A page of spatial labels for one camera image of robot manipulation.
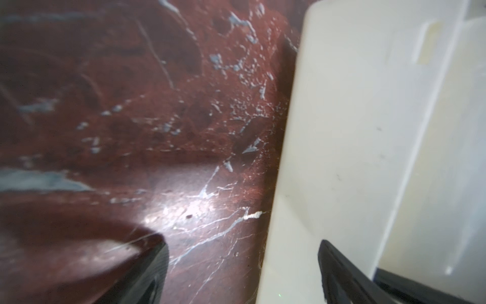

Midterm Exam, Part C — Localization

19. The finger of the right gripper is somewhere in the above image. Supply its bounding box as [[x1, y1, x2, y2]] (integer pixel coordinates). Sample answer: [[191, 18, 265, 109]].
[[373, 269, 470, 304]]

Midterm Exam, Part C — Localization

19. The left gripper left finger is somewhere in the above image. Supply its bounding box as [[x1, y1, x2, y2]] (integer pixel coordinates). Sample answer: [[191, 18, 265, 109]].
[[96, 240, 169, 304]]

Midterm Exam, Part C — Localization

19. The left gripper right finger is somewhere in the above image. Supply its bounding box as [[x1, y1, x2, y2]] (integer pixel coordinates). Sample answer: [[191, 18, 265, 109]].
[[318, 240, 394, 304]]

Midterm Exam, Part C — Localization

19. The white wrap dispenser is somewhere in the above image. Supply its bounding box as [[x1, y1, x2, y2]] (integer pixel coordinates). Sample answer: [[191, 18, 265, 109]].
[[256, 1, 485, 303]]

